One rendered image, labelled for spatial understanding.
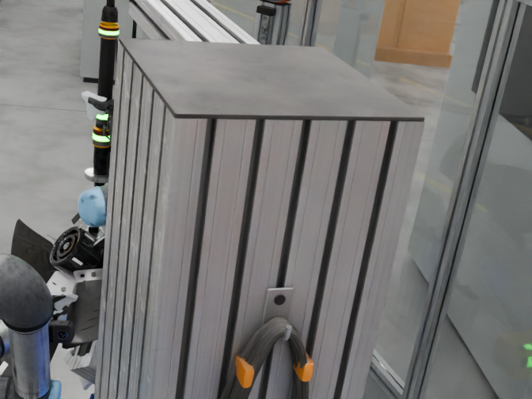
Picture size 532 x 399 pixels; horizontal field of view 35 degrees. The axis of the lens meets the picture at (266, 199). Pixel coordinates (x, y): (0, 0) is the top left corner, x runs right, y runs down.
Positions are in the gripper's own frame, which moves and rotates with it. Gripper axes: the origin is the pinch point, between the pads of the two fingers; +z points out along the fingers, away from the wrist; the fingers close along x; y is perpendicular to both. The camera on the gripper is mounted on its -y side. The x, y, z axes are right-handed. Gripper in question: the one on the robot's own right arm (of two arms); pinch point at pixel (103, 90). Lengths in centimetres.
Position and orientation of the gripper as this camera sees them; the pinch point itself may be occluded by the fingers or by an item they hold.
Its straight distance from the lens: 198.4
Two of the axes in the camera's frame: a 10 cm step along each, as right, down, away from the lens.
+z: -5.5, -4.0, 7.4
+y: -1.3, 9.1, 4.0
